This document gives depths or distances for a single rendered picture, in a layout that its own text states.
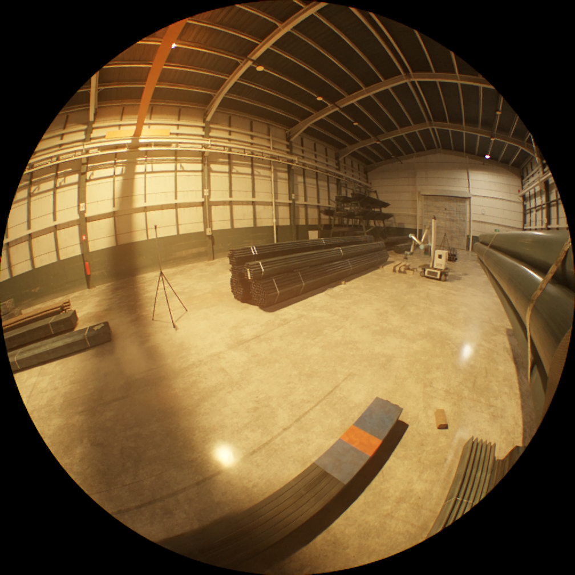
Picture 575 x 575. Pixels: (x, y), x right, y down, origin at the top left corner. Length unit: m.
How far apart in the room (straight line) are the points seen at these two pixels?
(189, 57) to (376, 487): 11.48
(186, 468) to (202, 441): 0.26
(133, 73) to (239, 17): 4.68
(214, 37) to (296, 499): 10.77
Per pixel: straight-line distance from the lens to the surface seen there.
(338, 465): 1.32
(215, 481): 1.52
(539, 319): 0.54
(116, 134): 10.53
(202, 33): 9.81
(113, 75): 11.09
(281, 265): 3.70
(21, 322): 6.57
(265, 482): 1.46
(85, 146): 10.63
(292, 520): 1.22
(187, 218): 10.43
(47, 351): 4.07
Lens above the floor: 1.37
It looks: 17 degrees down
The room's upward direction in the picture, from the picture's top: 2 degrees counter-clockwise
